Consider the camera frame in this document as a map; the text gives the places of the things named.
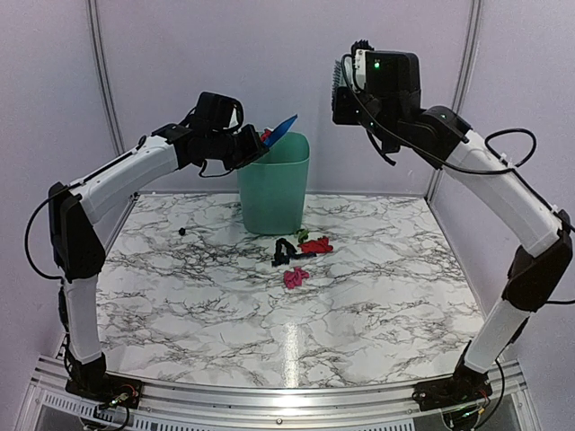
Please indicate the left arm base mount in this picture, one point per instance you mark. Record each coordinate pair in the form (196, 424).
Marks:
(116, 391)

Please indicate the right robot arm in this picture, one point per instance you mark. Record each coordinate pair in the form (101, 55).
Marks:
(380, 92)

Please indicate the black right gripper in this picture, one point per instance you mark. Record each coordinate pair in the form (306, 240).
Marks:
(342, 114)

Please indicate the green plastic waste bin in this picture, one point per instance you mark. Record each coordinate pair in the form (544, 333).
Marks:
(272, 189)

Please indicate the right aluminium corner post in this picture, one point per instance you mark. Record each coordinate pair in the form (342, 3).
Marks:
(471, 41)

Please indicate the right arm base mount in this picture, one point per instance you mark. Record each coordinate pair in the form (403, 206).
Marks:
(447, 392)

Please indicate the light green hand brush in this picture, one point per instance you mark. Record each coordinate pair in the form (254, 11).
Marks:
(336, 83)

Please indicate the aluminium corner post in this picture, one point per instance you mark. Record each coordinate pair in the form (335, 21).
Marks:
(471, 41)
(103, 78)

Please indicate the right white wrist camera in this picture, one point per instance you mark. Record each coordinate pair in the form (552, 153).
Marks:
(359, 64)

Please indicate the blue plastic dustpan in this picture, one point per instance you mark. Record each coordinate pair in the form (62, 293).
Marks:
(279, 131)

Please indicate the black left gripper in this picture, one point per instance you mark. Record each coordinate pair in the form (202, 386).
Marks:
(252, 152)

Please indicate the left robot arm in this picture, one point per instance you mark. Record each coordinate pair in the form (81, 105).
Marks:
(213, 130)

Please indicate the left aluminium corner post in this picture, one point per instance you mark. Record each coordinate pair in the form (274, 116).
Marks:
(103, 78)

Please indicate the aluminium front frame rail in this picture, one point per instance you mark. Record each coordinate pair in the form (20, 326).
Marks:
(187, 406)

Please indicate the pink paper scrap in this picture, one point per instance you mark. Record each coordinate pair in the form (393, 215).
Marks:
(294, 278)

